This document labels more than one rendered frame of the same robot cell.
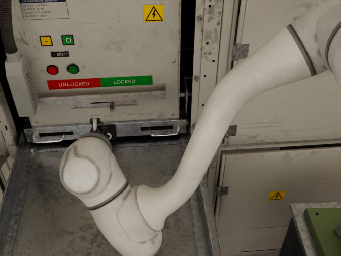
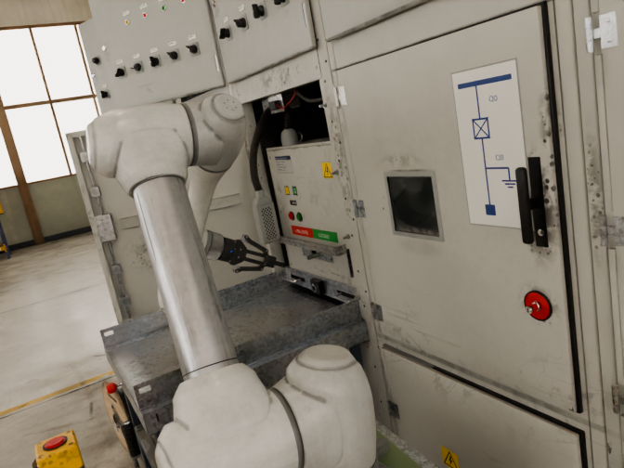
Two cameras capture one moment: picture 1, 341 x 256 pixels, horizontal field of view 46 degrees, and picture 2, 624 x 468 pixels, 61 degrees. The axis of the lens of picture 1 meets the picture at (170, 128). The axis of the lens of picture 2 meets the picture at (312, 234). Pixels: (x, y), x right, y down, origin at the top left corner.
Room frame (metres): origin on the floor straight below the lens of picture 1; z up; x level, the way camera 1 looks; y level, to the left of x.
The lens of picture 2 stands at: (0.31, -1.45, 1.46)
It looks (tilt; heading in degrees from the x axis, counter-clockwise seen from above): 12 degrees down; 67
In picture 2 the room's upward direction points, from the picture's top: 11 degrees counter-clockwise
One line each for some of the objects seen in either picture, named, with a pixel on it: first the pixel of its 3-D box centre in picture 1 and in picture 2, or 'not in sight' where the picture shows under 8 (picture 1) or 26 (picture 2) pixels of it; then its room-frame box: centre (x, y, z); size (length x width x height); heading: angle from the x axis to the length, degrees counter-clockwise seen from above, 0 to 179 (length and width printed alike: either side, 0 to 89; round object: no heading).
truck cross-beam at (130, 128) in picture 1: (107, 126); (326, 283); (1.03, 0.22, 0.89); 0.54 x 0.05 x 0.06; 95
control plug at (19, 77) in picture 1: (22, 84); (266, 218); (0.93, 0.42, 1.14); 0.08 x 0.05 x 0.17; 5
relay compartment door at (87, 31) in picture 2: not in sight; (122, 64); (0.71, 1.56, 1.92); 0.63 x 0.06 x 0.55; 118
